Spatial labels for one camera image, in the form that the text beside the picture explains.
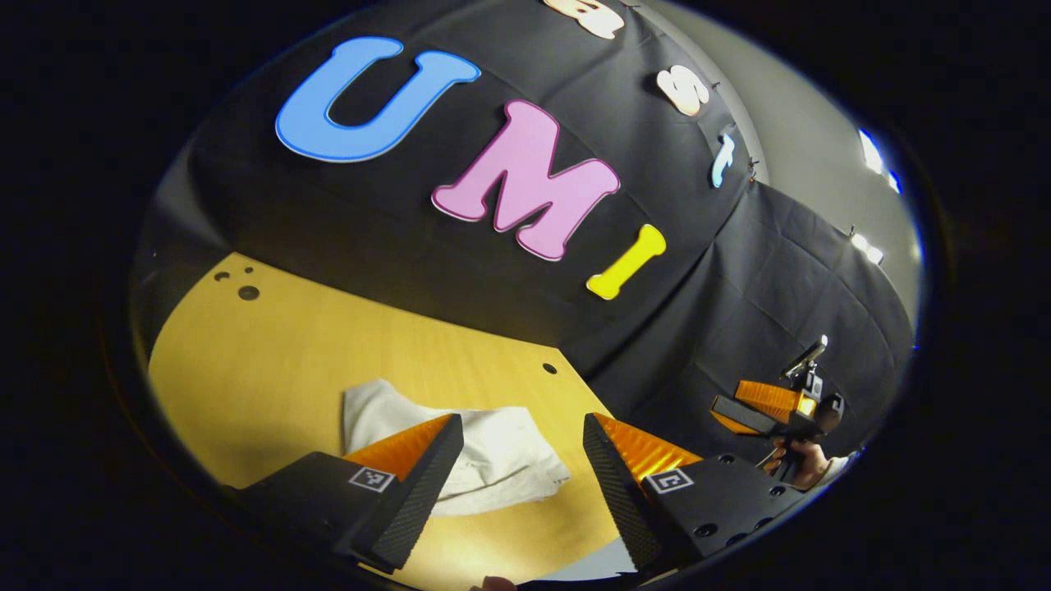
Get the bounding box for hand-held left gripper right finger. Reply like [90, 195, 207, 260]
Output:
[581, 412, 811, 575]

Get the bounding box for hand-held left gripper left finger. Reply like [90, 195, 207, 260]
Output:
[220, 412, 466, 574]

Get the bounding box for white jeans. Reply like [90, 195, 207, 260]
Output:
[341, 378, 572, 518]

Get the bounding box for row of small dark clamps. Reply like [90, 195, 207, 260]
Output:
[704, 77, 861, 241]

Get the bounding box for black backdrop cloth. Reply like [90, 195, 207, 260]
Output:
[130, 0, 917, 473]

